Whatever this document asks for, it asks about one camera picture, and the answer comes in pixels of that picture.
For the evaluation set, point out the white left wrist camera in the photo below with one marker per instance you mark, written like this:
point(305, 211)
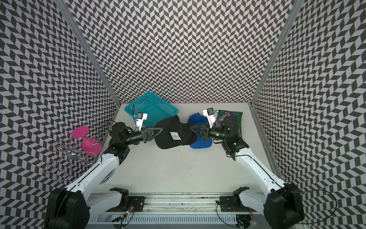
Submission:
point(140, 118)

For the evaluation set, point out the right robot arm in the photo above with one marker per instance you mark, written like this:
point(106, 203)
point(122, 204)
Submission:
point(257, 169)

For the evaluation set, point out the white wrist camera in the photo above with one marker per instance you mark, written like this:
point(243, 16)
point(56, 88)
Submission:
point(140, 118)
point(210, 114)

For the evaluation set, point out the green crisp bag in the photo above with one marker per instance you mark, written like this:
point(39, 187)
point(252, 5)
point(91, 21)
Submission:
point(238, 116)

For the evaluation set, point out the black cap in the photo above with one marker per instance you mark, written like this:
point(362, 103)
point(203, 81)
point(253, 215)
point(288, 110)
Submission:
point(174, 133)

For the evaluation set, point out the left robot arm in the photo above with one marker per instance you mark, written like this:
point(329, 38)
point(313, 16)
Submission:
point(94, 171)

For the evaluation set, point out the teal plastic basket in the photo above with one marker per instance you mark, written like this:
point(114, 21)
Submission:
point(155, 107)

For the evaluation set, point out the pink plastic wine glass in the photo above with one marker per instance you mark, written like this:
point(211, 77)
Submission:
point(89, 143)

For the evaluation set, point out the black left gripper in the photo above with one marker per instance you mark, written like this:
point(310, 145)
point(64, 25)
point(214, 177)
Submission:
point(146, 133)

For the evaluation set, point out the purple snack bag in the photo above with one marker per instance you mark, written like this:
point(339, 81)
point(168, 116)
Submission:
point(220, 119)

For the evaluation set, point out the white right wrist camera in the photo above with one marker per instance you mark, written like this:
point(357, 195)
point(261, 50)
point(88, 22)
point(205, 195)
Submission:
point(210, 114)

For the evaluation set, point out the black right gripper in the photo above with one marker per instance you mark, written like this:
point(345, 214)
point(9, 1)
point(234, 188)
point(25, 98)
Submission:
point(204, 133)

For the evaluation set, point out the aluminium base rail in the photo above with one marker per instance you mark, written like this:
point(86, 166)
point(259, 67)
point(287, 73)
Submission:
point(185, 209)

